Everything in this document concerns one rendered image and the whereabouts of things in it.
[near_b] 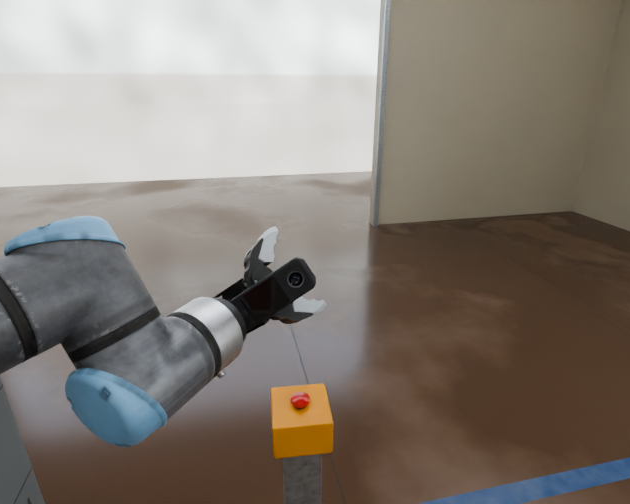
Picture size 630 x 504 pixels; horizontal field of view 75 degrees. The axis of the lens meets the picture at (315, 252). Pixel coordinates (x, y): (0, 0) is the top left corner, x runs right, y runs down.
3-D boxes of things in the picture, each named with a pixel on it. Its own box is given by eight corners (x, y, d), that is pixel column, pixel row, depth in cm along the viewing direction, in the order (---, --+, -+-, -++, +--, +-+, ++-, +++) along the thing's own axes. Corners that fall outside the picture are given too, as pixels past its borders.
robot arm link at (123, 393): (88, 360, 34) (147, 460, 35) (193, 296, 44) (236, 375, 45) (43, 376, 39) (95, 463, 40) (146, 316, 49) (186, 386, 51)
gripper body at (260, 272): (235, 280, 64) (179, 316, 54) (270, 256, 59) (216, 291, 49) (262, 321, 64) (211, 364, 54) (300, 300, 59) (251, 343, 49)
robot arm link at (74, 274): (-20, 237, 32) (63, 374, 33) (117, 196, 40) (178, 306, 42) (-35, 266, 38) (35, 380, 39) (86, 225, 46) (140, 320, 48)
